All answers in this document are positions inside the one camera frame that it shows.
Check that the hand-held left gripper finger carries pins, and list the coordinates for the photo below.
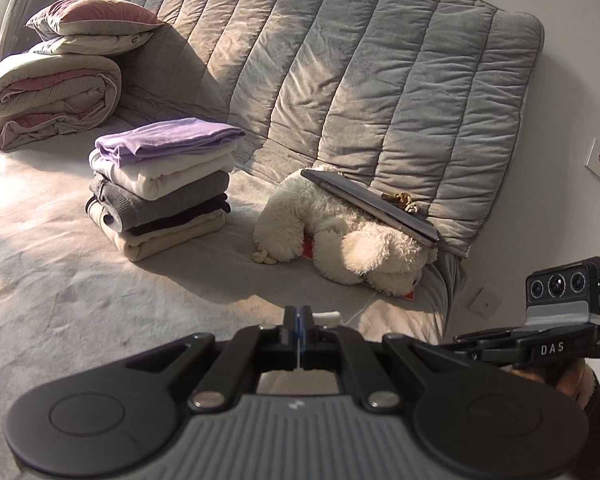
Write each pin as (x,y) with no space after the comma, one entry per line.
(292,332)
(305,332)

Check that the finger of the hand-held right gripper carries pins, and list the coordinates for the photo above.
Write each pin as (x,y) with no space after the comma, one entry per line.
(500,336)
(485,351)

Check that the white garment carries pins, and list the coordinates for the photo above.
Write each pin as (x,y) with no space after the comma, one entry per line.
(326,318)

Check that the person's right hand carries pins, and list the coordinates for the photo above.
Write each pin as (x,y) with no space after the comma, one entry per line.
(572,380)

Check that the white plush dog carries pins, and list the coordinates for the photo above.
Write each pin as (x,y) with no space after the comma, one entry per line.
(300,215)

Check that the grey laptop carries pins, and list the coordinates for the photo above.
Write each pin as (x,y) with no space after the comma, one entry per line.
(370,205)

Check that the folded beige garment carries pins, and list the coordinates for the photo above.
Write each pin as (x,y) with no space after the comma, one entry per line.
(170,240)

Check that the folded grey sweater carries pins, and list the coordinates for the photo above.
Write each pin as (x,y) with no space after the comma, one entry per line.
(170,200)

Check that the folded cream garment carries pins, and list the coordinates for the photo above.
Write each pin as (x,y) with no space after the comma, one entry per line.
(165,175)

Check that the grey bed sheet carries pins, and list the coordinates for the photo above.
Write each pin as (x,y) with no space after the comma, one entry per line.
(80,310)

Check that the grey quilted headboard cover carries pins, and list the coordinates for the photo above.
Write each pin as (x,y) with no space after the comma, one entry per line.
(355,60)

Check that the folded grey pink duvet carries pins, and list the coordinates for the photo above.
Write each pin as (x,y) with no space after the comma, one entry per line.
(55,90)

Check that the pink grey pillow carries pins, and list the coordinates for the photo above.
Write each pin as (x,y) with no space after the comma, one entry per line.
(95,15)

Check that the white wall switch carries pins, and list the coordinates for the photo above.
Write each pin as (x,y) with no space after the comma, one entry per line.
(485,303)

